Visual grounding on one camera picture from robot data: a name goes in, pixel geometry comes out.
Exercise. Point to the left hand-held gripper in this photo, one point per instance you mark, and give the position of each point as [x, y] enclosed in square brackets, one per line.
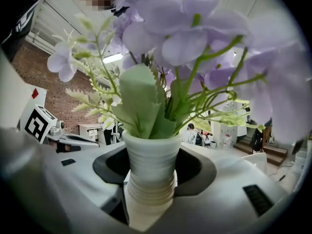
[39, 124]

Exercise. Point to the white vase with flowers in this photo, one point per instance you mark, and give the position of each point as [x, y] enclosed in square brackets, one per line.
[152, 160]

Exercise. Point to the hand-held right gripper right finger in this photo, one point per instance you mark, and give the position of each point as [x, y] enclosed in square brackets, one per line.
[219, 199]

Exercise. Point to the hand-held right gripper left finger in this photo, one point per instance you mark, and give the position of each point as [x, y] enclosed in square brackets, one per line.
[73, 191]

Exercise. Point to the white locker cabinet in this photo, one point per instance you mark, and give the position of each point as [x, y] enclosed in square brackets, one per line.
[229, 125]

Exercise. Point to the white desk with drawers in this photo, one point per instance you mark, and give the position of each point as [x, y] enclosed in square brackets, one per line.
[91, 131]

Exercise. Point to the person's black clothing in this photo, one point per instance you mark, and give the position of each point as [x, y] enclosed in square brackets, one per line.
[22, 21]

